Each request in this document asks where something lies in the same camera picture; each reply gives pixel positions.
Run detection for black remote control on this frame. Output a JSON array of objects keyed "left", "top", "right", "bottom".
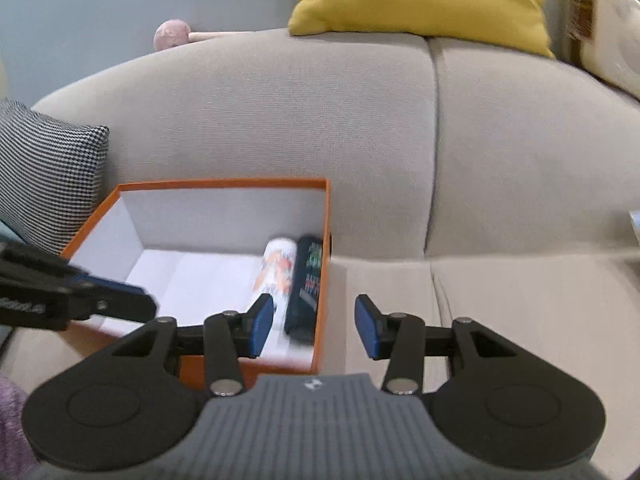
[{"left": 284, "top": 235, "right": 325, "bottom": 345}]

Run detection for white and brown bag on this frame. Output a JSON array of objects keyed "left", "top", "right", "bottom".
[{"left": 565, "top": 0, "right": 640, "bottom": 100}]

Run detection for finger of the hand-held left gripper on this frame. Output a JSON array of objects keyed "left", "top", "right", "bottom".
[{"left": 0, "top": 242, "right": 159, "bottom": 332}]

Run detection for pink massage mallet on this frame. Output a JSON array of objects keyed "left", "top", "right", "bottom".
[{"left": 153, "top": 20, "right": 256, "bottom": 53}]

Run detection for white printed tube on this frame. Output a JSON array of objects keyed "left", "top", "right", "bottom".
[{"left": 252, "top": 237, "right": 297, "bottom": 352}]

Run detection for houndstooth cushion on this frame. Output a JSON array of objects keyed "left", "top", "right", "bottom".
[{"left": 0, "top": 99, "right": 110, "bottom": 257}]

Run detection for purple plush toy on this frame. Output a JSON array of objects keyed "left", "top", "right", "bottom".
[{"left": 0, "top": 374, "right": 40, "bottom": 480}]

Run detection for beige sofa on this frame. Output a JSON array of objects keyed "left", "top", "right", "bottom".
[{"left": 0, "top": 27, "right": 640, "bottom": 480}]

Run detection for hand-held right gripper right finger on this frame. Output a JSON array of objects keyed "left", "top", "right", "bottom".
[{"left": 354, "top": 296, "right": 532, "bottom": 395}]

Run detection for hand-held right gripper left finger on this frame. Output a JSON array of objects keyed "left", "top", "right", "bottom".
[{"left": 107, "top": 294, "right": 275, "bottom": 398}]

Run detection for orange cardboard box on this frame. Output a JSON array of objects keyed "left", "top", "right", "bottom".
[{"left": 59, "top": 177, "right": 332, "bottom": 392}]

